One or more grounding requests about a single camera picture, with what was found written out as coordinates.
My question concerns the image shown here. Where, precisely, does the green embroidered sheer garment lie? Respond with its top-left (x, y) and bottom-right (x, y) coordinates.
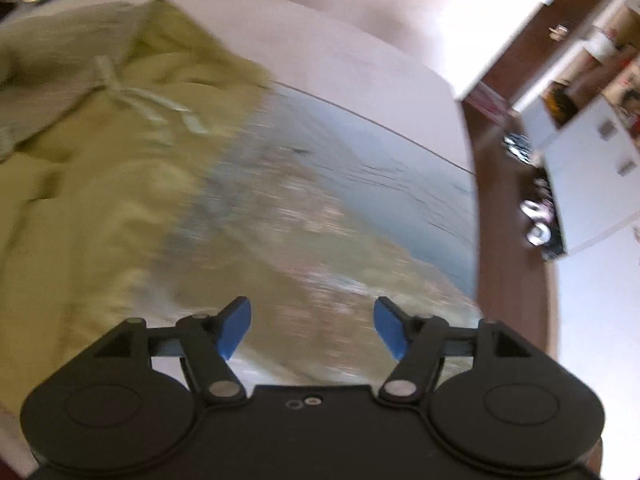
top-left (1, 0), bottom-right (480, 413)

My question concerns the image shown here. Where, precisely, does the blue patterned table mat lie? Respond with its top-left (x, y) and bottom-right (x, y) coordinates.
top-left (266, 84), bottom-right (480, 298)

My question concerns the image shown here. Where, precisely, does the white fluffy slipper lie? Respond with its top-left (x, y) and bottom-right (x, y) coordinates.
top-left (520, 200), bottom-right (553, 223)
top-left (526, 222), bottom-right (552, 247)

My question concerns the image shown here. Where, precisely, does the white shoe cabinet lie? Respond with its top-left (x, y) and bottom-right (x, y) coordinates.
top-left (519, 0), bottom-right (640, 261)

